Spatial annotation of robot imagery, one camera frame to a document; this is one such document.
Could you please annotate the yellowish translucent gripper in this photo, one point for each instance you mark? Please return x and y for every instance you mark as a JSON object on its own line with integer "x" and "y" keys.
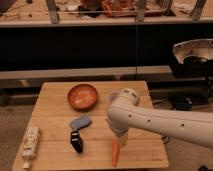
{"x": 122, "y": 139}

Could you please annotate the black whiteboard eraser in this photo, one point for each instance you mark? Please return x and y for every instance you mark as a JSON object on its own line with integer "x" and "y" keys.
{"x": 76, "y": 141}

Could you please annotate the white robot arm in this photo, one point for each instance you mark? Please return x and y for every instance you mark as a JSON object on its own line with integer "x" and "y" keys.
{"x": 124, "y": 113}

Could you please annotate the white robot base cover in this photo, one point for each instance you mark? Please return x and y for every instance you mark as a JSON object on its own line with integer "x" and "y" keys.
{"x": 193, "y": 48}

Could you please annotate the orange carrot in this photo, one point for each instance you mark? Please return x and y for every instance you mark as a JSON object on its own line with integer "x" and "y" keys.
{"x": 115, "y": 152}

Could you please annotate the clear plastic cup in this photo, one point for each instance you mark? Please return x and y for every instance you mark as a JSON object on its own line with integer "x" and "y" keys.
{"x": 113, "y": 95}

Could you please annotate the orange bowl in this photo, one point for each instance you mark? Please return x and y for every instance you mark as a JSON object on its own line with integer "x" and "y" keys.
{"x": 82, "y": 96}

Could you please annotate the white bottle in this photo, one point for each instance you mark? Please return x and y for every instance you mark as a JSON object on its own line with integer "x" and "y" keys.
{"x": 31, "y": 143}

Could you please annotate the orange object behind fence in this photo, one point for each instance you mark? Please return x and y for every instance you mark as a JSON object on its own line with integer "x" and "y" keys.
{"x": 118, "y": 8}

